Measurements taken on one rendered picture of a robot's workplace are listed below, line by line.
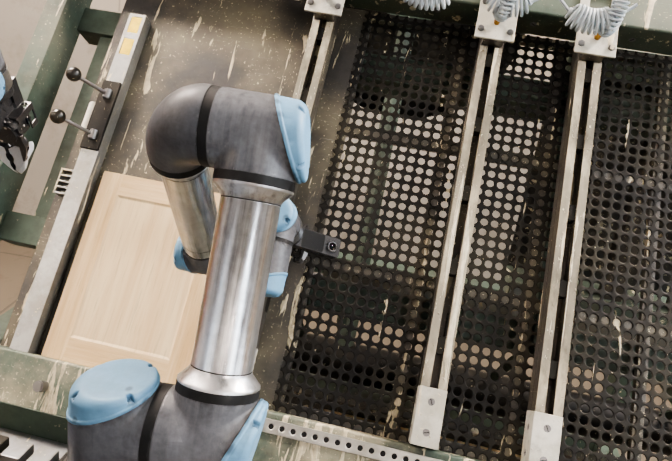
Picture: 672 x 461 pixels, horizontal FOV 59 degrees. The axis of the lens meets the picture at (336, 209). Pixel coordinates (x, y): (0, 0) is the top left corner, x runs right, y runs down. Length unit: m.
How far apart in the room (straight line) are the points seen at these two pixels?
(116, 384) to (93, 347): 0.72
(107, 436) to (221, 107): 0.45
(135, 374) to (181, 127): 0.34
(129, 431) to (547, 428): 0.90
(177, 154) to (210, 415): 0.35
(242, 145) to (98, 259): 0.90
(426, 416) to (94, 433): 0.76
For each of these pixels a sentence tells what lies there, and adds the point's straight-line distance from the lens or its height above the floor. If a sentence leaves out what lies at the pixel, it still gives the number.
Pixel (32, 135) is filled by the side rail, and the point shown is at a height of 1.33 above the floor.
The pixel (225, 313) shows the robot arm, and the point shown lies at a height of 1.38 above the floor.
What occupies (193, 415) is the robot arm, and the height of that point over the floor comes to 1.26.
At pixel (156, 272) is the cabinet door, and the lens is 1.57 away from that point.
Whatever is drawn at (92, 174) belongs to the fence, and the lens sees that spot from 1.70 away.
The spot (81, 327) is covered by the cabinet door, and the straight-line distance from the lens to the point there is 1.62.
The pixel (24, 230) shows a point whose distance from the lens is 1.81.
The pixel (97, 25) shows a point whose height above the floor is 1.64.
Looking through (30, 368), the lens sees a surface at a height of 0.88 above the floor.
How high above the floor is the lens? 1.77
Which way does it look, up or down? 18 degrees down
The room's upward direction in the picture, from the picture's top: 9 degrees clockwise
